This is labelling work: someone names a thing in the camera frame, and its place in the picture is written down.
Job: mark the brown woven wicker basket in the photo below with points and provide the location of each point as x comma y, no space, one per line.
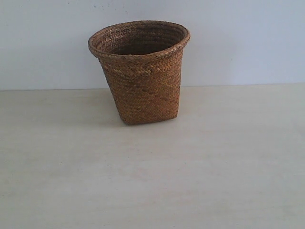
142,61

